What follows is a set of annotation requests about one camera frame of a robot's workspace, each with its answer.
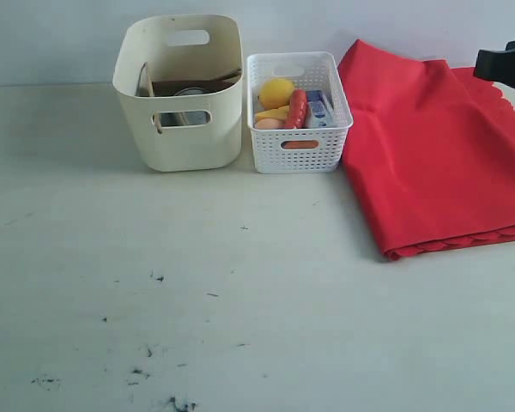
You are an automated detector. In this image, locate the yellow lemon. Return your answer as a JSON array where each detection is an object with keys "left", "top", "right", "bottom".
[{"left": 258, "top": 78, "right": 295, "bottom": 110}]

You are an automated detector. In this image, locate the cream plastic bin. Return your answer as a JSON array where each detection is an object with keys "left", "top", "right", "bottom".
[{"left": 112, "top": 15, "right": 243, "bottom": 172}]

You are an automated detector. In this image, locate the red tablecloth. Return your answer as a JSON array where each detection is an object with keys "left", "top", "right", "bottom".
[{"left": 338, "top": 40, "right": 515, "bottom": 260}]

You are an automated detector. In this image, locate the yellow cheese wedge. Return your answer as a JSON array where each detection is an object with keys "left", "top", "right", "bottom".
[{"left": 254, "top": 106, "right": 289, "bottom": 123}]

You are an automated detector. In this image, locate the blue milk carton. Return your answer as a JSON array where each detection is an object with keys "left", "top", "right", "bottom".
[{"left": 305, "top": 90, "right": 336, "bottom": 129}]

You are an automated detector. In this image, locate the pale green ceramic bowl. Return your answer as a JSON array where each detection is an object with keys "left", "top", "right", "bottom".
[{"left": 159, "top": 111, "right": 211, "bottom": 127}]

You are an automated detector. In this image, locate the brown wooden plate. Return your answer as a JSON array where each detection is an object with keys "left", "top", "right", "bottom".
[{"left": 151, "top": 80, "right": 233, "bottom": 97}]

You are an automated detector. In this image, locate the silver table knife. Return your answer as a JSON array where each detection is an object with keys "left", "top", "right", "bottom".
[{"left": 218, "top": 68, "right": 242, "bottom": 82}]

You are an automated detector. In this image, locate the wooden chopstick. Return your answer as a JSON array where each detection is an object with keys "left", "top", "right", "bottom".
[
  {"left": 136, "top": 62, "right": 155, "bottom": 98},
  {"left": 152, "top": 113, "right": 162, "bottom": 134}
]

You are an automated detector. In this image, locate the stainless steel cup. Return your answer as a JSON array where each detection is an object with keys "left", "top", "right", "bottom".
[{"left": 175, "top": 88, "right": 210, "bottom": 126}]

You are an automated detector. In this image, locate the fried chicken nugget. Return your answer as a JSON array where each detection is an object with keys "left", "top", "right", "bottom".
[{"left": 282, "top": 140, "right": 318, "bottom": 150}]

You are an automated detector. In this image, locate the brown egg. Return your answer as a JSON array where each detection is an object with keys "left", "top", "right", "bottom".
[{"left": 254, "top": 118, "right": 284, "bottom": 130}]

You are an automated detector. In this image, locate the white woven plastic basket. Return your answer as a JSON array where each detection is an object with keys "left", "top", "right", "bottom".
[{"left": 246, "top": 51, "right": 354, "bottom": 173}]

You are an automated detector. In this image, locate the red sausage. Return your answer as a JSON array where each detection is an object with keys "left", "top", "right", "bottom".
[{"left": 283, "top": 89, "right": 307, "bottom": 130}]

